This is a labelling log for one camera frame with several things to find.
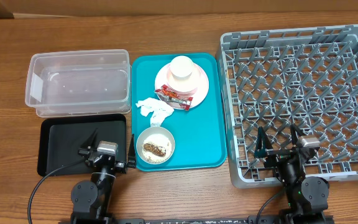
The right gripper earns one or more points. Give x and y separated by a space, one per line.
279 154

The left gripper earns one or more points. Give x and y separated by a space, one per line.
91 142

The grey bowl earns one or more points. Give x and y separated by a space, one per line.
146 133

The brown food piece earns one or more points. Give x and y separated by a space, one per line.
154 149

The white napkin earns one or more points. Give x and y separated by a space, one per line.
160 110

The red snack wrapper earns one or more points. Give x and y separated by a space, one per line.
168 95

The white rice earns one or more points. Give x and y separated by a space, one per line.
159 140

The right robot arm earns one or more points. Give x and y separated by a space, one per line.
307 196

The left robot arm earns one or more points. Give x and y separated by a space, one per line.
91 197

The grey dishwasher rack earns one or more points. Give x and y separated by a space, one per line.
272 79

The black tray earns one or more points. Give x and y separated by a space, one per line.
61 138

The clear plastic bin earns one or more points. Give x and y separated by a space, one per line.
79 83

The white round plate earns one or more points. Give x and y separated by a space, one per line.
198 94

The pink bowl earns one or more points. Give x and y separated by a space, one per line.
184 84

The white cup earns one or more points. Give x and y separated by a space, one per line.
181 66

